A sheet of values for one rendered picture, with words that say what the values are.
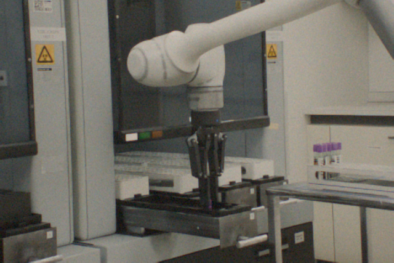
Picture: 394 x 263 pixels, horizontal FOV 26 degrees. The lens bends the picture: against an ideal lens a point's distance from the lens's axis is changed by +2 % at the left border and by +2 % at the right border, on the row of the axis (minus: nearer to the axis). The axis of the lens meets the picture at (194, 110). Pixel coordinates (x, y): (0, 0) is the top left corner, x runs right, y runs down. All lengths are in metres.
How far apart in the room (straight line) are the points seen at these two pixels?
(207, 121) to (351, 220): 2.61
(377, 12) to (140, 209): 0.85
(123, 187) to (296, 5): 0.68
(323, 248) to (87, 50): 2.86
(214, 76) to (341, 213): 2.66
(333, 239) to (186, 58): 2.89
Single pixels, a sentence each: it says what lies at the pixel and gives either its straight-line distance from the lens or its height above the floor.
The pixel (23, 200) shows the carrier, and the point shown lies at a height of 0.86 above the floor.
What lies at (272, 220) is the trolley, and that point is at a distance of 2.28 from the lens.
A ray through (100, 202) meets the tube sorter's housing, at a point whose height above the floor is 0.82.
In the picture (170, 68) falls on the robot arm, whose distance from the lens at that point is 1.89.
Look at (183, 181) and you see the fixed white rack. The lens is 2.25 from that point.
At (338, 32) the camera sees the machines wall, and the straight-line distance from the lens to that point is 4.92.
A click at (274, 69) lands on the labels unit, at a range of 2.62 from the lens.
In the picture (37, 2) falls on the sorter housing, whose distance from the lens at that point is 2.01.
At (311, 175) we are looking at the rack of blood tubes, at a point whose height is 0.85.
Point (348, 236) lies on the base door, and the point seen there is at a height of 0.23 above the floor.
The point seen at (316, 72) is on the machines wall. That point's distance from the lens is 4.74.
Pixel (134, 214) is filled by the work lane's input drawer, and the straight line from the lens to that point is 2.14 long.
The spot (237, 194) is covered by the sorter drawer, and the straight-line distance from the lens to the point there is 2.36.
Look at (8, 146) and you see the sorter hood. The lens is 1.92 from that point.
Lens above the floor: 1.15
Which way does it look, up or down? 3 degrees down
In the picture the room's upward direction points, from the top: 2 degrees counter-clockwise
